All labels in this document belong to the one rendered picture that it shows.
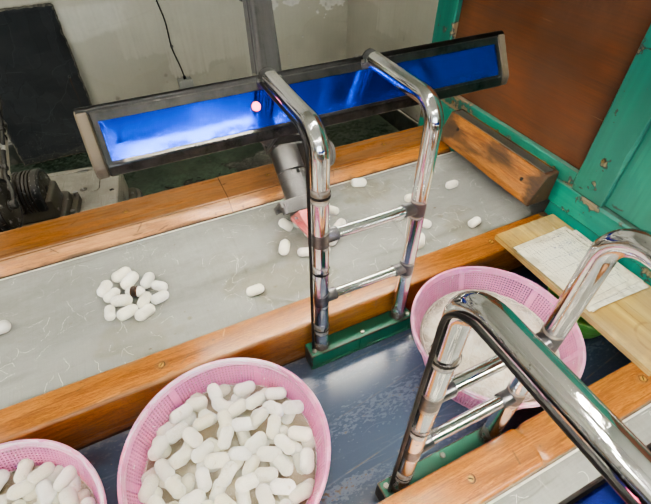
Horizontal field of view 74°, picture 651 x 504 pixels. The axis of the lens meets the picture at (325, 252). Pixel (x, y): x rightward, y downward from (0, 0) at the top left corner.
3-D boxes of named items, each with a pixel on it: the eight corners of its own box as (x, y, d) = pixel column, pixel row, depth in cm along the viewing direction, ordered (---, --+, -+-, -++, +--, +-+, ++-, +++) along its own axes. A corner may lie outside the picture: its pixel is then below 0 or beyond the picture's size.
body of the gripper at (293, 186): (332, 196, 83) (319, 160, 83) (282, 211, 80) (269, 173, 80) (322, 204, 89) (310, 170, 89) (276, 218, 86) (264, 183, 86)
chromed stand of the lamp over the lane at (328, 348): (272, 293, 86) (243, 65, 55) (360, 262, 92) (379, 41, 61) (312, 370, 74) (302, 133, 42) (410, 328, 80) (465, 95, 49)
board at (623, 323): (493, 238, 84) (495, 234, 83) (550, 217, 89) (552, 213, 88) (648, 377, 63) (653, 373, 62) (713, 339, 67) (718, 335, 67)
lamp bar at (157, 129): (92, 149, 56) (68, 95, 51) (475, 68, 75) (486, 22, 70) (97, 182, 50) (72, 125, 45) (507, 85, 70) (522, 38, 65)
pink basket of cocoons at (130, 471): (104, 478, 61) (77, 452, 55) (249, 359, 75) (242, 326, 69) (217, 654, 48) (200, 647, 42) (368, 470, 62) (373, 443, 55)
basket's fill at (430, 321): (391, 330, 79) (395, 311, 75) (488, 290, 85) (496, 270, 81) (472, 443, 64) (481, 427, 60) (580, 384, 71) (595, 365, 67)
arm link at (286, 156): (263, 152, 86) (274, 140, 81) (293, 146, 89) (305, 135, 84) (275, 184, 86) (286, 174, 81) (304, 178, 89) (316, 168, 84)
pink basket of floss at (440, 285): (385, 398, 70) (391, 367, 63) (422, 283, 88) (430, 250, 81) (561, 462, 63) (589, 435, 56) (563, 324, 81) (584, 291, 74)
